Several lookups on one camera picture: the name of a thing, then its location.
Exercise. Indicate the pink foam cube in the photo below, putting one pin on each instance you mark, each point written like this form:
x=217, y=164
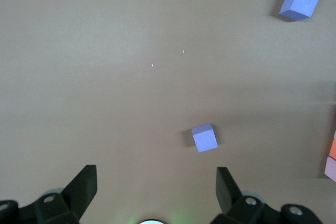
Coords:
x=331, y=169

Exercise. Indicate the orange foam cube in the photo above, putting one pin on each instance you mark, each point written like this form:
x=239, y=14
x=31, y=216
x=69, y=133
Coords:
x=333, y=149

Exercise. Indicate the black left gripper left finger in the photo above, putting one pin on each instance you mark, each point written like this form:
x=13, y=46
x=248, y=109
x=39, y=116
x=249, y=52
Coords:
x=78, y=195

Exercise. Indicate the purple foam cube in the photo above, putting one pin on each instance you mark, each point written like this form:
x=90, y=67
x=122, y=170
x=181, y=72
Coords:
x=204, y=138
x=300, y=3

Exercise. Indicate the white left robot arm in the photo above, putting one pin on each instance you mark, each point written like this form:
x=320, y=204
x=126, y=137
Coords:
x=151, y=222

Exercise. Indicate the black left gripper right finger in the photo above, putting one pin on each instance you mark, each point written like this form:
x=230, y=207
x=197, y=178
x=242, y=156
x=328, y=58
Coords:
x=229, y=197

